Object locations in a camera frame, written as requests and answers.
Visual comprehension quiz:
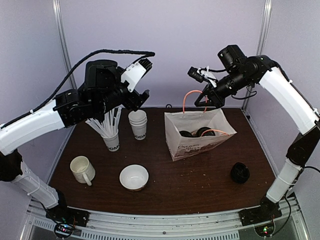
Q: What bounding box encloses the aluminium frame right post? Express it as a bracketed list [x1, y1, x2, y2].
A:
[241, 0, 273, 113]

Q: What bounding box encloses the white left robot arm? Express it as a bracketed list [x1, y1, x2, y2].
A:
[0, 58, 152, 222]

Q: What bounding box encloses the aluminium frame left post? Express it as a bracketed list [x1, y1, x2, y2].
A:
[51, 0, 78, 90]

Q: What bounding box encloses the paper cup holding straws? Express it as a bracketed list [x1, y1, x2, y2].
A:
[84, 107, 122, 152]

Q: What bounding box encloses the aluminium front table rail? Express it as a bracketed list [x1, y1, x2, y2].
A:
[18, 196, 311, 240]

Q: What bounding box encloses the stack of white paper cups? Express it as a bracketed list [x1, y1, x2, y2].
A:
[128, 109, 148, 141]

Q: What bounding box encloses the stack of black lids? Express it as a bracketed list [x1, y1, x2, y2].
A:
[230, 162, 250, 184]

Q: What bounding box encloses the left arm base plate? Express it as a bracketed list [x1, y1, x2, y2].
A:
[44, 206, 90, 227]

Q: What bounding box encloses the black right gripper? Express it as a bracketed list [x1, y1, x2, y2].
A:
[195, 68, 253, 109]

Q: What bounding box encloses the cream ceramic mug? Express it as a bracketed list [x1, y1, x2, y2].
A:
[69, 156, 96, 186]

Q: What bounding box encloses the black coffee cup lid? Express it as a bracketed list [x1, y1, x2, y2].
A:
[195, 126, 216, 137]

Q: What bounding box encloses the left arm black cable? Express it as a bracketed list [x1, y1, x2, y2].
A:
[0, 49, 156, 131]

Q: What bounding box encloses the white ceramic bowl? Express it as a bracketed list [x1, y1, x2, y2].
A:
[119, 164, 149, 192]

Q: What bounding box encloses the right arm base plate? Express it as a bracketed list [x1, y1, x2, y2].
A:
[238, 206, 282, 227]

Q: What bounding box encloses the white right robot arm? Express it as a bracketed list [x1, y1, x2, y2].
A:
[187, 44, 320, 221]

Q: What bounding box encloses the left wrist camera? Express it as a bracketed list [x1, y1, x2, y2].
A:
[121, 58, 153, 93]

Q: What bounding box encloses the white paper takeout bag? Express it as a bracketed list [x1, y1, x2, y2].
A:
[164, 90, 238, 162]

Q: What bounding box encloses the aluminium frame post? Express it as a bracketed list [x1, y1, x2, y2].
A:
[241, 0, 273, 113]
[51, 0, 78, 90]

